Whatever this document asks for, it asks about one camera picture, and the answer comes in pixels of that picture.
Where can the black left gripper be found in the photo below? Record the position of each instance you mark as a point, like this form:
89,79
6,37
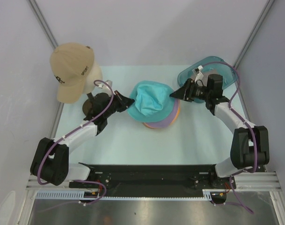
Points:
124,102

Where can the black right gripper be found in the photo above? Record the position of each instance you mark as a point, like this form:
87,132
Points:
186,92

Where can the yellow bucket hat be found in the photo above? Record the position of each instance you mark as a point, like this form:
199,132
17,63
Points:
177,112

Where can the teal hat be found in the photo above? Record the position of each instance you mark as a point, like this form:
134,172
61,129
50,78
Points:
152,102

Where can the purple hat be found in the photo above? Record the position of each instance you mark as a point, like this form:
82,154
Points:
165,117

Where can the pink bucket hat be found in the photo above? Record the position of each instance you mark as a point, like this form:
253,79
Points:
156,127

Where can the tan baseball cap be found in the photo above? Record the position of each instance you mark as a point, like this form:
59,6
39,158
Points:
71,63

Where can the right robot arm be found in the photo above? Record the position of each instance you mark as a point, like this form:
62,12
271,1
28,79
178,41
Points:
250,144

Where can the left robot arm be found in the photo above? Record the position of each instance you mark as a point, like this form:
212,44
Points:
51,162

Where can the grey hat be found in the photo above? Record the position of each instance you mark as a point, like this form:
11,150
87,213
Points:
207,73

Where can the cream mannequin head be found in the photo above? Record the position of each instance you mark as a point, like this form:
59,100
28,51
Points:
94,74

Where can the teal plastic bin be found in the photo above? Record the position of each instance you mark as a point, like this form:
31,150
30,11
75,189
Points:
210,63

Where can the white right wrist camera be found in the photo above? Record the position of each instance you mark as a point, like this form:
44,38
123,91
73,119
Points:
197,73

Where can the white slotted cable duct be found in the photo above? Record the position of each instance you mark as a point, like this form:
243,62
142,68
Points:
197,195

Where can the aluminium frame rail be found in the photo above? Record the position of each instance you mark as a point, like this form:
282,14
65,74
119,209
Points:
259,181

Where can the aluminium corner rail right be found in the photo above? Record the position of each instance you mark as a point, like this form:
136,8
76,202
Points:
263,15

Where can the aluminium corner rail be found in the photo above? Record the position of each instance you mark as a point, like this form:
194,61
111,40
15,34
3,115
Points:
42,22
263,15

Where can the aluminium corner rail left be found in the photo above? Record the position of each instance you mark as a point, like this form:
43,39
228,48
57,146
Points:
42,22

